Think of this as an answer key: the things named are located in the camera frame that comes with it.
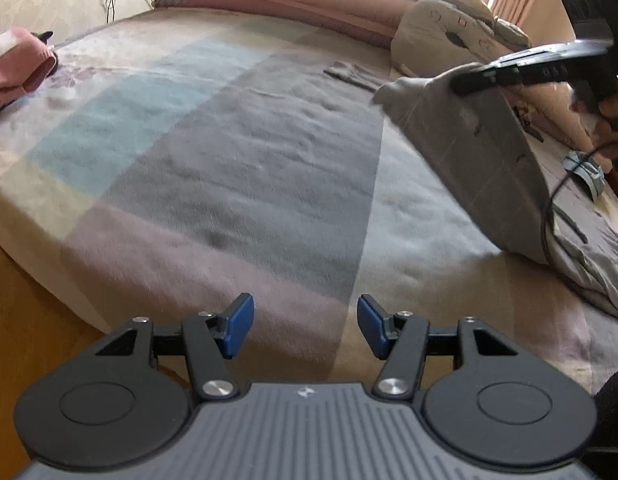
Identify green folded garment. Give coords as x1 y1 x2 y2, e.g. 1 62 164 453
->
492 16 532 51

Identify blue baseball cap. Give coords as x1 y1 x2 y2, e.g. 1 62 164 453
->
563 151 606 200

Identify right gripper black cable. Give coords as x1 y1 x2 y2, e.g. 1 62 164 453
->
539 140 618 266

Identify brown scrunchie hair tie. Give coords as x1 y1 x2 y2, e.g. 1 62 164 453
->
513 102 546 143

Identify pink folded towel stack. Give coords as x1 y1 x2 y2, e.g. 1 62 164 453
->
0 27 58 108

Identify grey cat face cushion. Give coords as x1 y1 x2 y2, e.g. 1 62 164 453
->
390 0 511 78

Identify person right hand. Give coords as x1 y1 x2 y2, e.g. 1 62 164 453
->
570 90 618 162

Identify grey striped pants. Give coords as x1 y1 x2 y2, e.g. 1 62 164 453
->
326 62 618 318

